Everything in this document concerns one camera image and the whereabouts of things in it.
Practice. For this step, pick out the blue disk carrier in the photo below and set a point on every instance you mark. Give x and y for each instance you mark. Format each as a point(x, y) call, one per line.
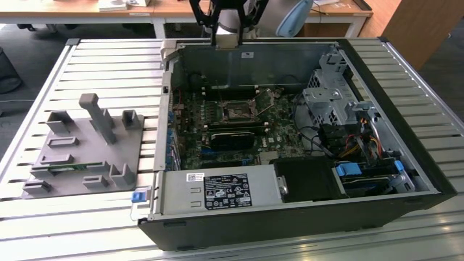
point(348, 170)

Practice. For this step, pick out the black open PC case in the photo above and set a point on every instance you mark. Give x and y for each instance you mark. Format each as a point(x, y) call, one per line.
point(253, 228)

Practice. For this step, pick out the black RAM slot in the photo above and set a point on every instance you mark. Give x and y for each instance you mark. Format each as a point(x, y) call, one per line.
point(235, 129)
point(235, 125)

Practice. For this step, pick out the wooden desk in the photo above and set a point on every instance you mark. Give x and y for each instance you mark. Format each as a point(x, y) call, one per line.
point(53, 12)

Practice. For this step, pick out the brown wooden cabinet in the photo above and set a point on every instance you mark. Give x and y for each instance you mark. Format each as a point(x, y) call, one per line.
point(424, 24)

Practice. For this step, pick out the metal disk bay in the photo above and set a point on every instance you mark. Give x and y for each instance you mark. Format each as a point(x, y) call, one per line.
point(401, 185)

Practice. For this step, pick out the black waste bin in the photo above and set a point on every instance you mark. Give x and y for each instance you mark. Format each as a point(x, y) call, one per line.
point(8, 70)

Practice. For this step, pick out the green motherboard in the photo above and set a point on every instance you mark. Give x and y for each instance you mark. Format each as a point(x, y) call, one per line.
point(279, 130)

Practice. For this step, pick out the blue plastic clip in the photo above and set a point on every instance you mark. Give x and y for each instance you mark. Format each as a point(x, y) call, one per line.
point(397, 166)

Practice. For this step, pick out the black fan shroud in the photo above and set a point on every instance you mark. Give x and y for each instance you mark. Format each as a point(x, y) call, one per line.
point(308, 179)

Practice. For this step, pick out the blue case latch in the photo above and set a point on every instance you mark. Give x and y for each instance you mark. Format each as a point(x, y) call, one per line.
point(139, 197)

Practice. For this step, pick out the grey power supply unit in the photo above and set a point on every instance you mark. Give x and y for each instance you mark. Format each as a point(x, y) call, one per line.
point(173, 190)

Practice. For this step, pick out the CPU socket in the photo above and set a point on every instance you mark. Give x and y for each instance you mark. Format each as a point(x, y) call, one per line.
point(237, 114)

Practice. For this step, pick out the silver metal drive cage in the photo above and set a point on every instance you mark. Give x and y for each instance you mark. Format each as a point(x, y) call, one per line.
point(325, 106)

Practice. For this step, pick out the silver chipset heatsink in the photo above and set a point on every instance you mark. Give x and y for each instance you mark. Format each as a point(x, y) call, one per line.
point(268, 157)

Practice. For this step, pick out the green RAM stick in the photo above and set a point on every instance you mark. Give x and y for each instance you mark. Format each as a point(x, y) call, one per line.
point(77, 166)

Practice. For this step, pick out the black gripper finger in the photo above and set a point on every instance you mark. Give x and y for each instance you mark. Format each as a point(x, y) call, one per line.
point(240, 35)
point(213, 32)

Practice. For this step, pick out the white box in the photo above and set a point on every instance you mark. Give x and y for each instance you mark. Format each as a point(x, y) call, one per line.
point(112, 6)

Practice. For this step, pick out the silver CPU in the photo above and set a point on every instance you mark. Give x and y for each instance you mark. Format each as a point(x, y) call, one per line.
point(227, 46)

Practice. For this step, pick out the grey parts rack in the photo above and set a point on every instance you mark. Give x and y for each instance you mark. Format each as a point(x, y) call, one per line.
point(87, 163)

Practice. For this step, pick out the grey table corner cap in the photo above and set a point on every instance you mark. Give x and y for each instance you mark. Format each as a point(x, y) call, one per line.
point(73, 41)

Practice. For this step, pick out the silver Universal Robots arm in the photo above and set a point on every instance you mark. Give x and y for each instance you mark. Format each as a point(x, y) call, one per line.
point(295, 19)

